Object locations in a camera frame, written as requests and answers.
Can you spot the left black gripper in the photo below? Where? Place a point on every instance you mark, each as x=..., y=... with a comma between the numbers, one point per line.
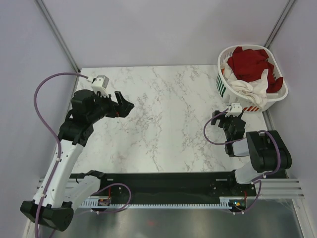
x=121, y=110

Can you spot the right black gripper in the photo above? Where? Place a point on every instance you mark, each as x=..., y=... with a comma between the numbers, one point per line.
x=222, y=117

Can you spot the red t shirt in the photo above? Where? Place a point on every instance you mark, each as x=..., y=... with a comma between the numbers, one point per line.
x=248, y=65

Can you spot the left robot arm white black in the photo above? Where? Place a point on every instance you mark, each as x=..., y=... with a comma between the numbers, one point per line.
x=52, y=206

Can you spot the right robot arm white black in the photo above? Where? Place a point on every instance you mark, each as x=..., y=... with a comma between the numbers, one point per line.
x=267, y=151

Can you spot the white laundry basket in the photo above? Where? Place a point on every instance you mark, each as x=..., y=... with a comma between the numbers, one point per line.
x=228, y=95

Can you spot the white t shirt pile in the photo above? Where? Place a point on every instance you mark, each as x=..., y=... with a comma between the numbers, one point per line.
x=255, y=91

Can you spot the red cloth in basket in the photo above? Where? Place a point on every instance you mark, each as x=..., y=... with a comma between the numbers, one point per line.
x=274, y=85

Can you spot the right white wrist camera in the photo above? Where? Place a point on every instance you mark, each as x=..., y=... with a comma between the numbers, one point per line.
x=234, y=109

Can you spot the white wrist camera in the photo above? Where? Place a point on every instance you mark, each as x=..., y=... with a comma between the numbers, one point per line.
x=99, y=86
x=234, y=109

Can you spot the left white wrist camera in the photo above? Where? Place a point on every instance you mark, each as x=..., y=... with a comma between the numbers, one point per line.
x=99, y=86

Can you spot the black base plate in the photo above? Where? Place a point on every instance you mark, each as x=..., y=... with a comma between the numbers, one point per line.
x=173, y=188

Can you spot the white slotted cable duct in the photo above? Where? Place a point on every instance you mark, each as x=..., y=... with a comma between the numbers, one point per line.
x=224, y=203

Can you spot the aluminium rail frame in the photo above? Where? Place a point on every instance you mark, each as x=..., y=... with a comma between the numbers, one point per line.
x=288, y=188

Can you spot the right aluminium corner post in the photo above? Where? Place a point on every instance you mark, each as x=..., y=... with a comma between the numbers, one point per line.
x=281, y=20

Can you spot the aluminium corner post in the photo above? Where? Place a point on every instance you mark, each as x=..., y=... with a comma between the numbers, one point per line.
x=281, y=20
x=56, y=32

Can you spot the left aluminium corner post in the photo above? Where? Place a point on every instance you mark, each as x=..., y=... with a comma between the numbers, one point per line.
x=56, y=32

